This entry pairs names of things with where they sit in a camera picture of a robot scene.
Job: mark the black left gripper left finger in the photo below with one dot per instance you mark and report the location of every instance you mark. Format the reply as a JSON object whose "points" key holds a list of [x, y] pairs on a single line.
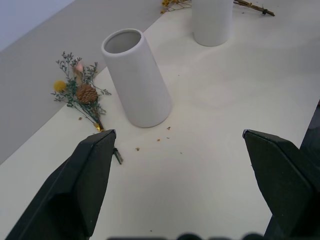
{"points": [[75, 185]]}

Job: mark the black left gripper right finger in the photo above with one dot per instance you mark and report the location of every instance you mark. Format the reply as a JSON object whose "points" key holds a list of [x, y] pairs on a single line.
{"points": [[282, 180]]}

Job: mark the white ceramic vase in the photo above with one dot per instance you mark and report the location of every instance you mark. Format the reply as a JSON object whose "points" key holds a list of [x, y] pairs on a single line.
{"points": [[211, 22], [140, 82]]}

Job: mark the pinecone dried flower bouquet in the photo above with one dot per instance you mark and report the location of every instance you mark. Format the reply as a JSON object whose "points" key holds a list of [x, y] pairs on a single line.
{"points": [[82, 96]]}

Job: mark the yellow dried flower bouquet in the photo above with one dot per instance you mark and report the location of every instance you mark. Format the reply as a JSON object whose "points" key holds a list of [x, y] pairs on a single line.
{"points": [[225, 6]]}

